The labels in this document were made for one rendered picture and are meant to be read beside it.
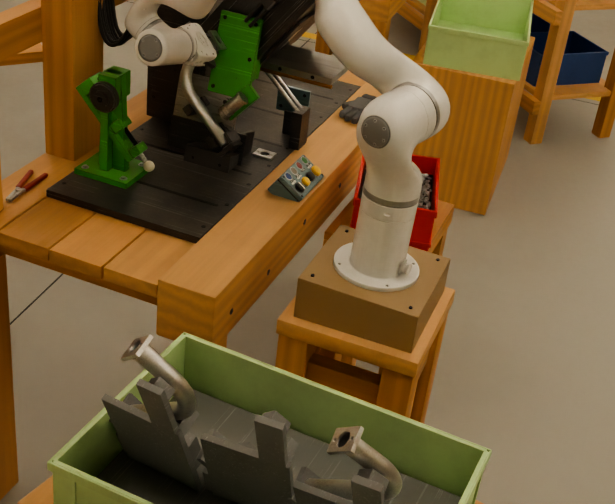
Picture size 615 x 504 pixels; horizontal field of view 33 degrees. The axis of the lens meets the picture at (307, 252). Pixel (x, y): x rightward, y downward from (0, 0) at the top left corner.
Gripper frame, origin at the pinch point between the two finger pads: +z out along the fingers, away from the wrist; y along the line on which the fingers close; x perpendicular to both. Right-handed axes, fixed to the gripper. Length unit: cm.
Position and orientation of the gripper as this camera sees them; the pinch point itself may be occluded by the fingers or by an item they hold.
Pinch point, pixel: (209, 44)
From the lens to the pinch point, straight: 266.3
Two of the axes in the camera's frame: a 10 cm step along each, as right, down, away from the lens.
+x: -7.9, 4.7, 4.0
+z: 3.4, -2.1, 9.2
